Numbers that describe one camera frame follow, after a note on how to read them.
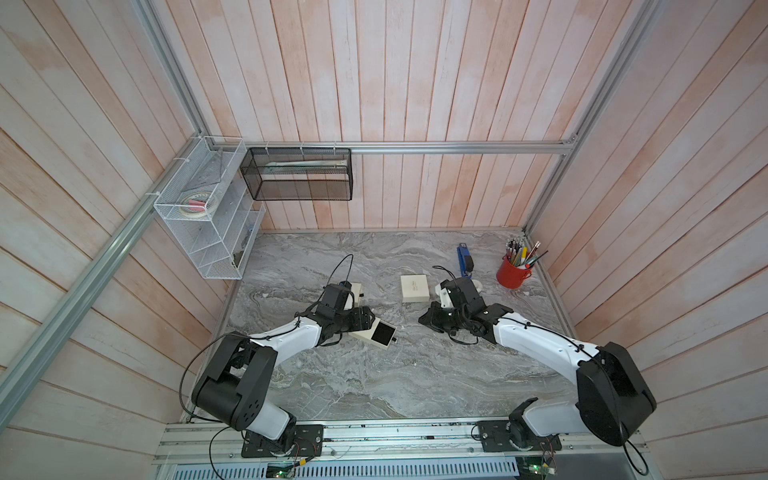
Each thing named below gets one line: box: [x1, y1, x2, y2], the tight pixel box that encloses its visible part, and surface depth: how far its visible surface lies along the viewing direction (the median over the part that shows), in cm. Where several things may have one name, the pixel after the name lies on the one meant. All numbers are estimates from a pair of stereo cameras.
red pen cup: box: [496, 255, 532, 289], surface depth 103 cm
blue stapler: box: [457, 242, 474, 278], surface depth 109 cm
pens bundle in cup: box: [505, 238, 549, 269], surface depth 98 cm
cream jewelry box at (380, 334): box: [348, 317, 397, 350], surface depth 90 cm
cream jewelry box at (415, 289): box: [400, 275, 430, 303], surface depth 102 cm
